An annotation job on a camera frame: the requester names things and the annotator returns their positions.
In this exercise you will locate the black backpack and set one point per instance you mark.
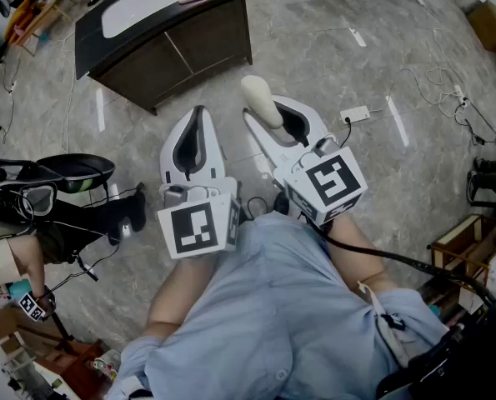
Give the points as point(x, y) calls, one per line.
point(460, 365)

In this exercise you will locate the dark wooden vanity cabinet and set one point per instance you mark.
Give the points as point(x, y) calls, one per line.
point(181, 52)

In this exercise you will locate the white power strip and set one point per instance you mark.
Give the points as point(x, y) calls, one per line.
point(355, 114)

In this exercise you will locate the white sink basin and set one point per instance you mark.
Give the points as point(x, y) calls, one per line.
point(143, 6)

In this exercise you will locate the person's light blue shirt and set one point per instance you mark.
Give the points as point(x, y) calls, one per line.
point(272, 315)

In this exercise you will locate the person's left forearm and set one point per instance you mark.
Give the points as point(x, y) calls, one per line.
point(181, 290)

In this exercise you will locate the black office chair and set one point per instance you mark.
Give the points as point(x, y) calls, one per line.
point(26, 256)

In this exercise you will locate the cardboard box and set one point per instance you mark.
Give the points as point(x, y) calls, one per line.
point(491, 25)

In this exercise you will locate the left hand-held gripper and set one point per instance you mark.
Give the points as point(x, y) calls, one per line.
point(197, 227)

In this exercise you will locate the wooden shelf rack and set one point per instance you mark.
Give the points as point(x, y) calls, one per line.
point(460, 244)

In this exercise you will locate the person's right forearm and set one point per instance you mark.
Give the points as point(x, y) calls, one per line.
point(356, 256)

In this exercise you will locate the cream soap bar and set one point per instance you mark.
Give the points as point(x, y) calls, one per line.
point(261, 98)

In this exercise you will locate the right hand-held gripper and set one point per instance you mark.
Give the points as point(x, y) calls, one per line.
point(331, 181)

